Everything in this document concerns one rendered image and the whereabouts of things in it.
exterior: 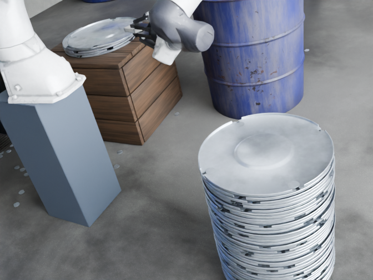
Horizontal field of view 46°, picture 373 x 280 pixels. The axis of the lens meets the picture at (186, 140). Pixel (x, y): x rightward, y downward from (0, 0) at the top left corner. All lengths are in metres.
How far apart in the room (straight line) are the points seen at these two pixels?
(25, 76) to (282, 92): 0.93
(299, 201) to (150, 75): 0.99
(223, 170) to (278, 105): 0.81
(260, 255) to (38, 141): 0.68
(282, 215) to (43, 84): 0.68
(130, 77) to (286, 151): 0.81
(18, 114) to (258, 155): 0.67
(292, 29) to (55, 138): 0.88
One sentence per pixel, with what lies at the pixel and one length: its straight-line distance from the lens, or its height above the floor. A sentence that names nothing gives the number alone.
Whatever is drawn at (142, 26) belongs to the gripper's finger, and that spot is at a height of 0.48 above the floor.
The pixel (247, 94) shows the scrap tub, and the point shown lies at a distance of 1.65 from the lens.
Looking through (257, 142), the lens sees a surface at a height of 0.36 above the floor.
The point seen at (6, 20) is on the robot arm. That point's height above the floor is 0.65.
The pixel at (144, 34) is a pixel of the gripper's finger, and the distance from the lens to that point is 1.43.
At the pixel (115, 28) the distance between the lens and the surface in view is 1.75.
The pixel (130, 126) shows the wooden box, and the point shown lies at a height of 0.09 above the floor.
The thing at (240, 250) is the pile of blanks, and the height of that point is 0.18.
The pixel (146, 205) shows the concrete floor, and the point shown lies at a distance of 1.43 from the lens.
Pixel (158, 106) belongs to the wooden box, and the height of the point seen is 0.07.
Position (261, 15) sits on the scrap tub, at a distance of 1.52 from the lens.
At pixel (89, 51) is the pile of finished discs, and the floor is 0.37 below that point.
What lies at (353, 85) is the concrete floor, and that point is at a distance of 1.89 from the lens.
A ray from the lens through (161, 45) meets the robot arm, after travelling 1.27.
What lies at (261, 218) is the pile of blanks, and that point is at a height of 0.29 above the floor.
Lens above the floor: 0.93
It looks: 34 degrees down
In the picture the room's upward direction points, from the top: 13 degrees counter-clockwise
